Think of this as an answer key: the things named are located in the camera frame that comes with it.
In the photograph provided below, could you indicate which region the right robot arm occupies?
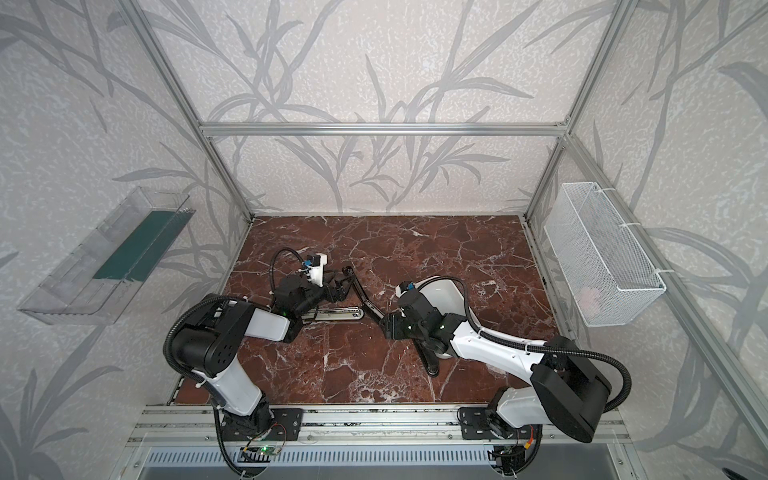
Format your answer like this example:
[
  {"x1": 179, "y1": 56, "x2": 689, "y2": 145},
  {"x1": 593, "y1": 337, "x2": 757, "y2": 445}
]
[{"x1": 379, "y1": 288, "x2": 632, "y2": 443}]

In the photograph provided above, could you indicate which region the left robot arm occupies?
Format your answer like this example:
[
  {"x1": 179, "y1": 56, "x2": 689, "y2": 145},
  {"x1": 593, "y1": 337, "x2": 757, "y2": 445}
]
[{"x1": 163, "y1": 271, "x2": 352, "y2": 417}]

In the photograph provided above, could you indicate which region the white plastic tray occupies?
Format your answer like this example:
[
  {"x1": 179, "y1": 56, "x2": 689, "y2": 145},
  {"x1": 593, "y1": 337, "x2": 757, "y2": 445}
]
[{"x1": 413, "y1": 277, "x2": 467, "y2": 359}]

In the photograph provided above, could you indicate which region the green circuit board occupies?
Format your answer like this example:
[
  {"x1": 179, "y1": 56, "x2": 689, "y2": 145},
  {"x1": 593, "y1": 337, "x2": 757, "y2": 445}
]
[{"x1": 241, "y1": 445, "x2": 283, "y2": 462}]

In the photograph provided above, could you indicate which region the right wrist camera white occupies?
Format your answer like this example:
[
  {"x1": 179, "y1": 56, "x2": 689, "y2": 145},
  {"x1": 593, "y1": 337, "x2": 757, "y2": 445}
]
[{"x1": 395, "y1": 281, "x2": 417, "y2": 298}]

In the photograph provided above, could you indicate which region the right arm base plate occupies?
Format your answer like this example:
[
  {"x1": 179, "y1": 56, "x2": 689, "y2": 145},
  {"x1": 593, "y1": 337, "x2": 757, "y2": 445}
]
[{"x1": 457, "y1": 407, "x2": 536, "y2": 441}]

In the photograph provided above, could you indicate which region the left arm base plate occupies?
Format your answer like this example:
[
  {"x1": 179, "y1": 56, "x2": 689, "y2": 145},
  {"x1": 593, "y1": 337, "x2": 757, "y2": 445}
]
[{"x1": 221, "y1": 408, "x2": 304, "y2": 442}]

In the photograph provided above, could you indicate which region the aluminium front rail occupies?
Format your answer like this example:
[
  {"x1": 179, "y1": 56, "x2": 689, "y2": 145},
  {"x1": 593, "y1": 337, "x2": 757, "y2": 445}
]
[{"x1": 125, "y1": 403, "x2": 631, "y2": 449}]

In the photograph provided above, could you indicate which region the white wire mesh basket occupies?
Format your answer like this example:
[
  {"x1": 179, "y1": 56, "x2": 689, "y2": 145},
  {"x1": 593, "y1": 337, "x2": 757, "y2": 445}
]
[{"x1": 544, "y1": 182, "x2": 666, "y2": 327}]

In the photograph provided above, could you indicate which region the clear plastic wall bin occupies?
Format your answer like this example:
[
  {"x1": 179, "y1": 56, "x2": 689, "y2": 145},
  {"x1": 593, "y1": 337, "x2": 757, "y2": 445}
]
[{"x1": 18, "y1": 187, "x2": 195, "y2": 325}]

